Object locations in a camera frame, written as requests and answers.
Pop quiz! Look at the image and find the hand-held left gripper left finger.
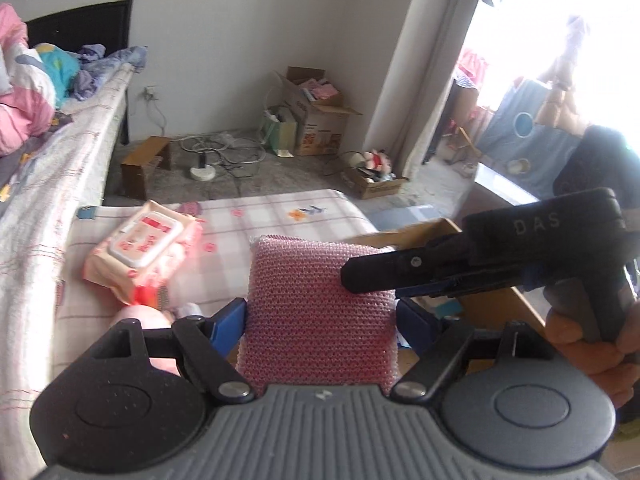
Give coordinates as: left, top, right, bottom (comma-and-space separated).
90, 299, 253, 406

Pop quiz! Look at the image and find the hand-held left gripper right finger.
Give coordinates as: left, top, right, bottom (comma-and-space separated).
390, 300, 553, 403

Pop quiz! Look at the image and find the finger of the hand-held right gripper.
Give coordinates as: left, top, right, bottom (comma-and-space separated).
392, 266, 547, 303
341, 232, 471, 295

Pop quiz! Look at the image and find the large plain cardboard box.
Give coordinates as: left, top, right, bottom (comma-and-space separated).
345, 217, 556, 361

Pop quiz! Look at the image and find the pink mesh sponge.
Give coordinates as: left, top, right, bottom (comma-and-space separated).
235, 234, 401, 397

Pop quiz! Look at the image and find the pink plush doll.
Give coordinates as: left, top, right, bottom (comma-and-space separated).
112, 302, 206, 376

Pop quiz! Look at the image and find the person's right hand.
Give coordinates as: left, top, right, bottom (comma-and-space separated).
545, 299, 640, 411

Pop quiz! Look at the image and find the blue cloth with circles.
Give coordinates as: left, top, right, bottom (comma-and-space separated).
474, 77, 597, 200

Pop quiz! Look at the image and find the small low cardboard box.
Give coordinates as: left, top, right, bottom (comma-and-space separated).
341, 162, 410, 201

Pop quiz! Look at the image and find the red white plush toy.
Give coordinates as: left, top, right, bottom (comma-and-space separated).
361, 148, 397, 179

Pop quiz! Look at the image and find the pink wet wipes pack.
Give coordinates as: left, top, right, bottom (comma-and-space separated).
82, 200, 204, 307

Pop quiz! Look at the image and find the cartoon checked mat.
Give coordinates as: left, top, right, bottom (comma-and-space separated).
65, 189, 381, 361

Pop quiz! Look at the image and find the white round adapter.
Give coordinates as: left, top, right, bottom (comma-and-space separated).
189, 152, 218, 182

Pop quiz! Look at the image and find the printed open cardboard box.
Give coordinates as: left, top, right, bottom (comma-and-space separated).
274, 66, 364, 157

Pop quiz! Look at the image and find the pink hanging garment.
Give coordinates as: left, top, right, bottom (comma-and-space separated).
456, 47, 490, 92

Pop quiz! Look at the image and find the pale green paper bag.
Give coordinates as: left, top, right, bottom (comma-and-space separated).
264, 104, 301, 155

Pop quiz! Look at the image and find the brown wooden stool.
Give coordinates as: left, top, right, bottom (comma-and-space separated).
121, 135, 174, 202

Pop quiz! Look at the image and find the white woven bed cover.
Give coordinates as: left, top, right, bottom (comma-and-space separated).
0, 62, 147, 461

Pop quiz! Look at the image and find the grey printed bedsheet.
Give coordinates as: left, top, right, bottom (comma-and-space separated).
0, 110, 76, 202

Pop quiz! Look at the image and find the blue clothes pile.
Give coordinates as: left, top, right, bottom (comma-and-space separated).
34, 42, 149, 107

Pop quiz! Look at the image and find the pink floral quilt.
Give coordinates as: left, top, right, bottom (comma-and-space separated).
0, 2, 57, 157

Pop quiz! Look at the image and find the black headboard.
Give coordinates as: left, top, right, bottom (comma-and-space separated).
25, 0, 137, 57

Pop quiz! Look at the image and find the white power strip with cables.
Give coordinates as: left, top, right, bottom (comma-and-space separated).
177, 130, 273, 196

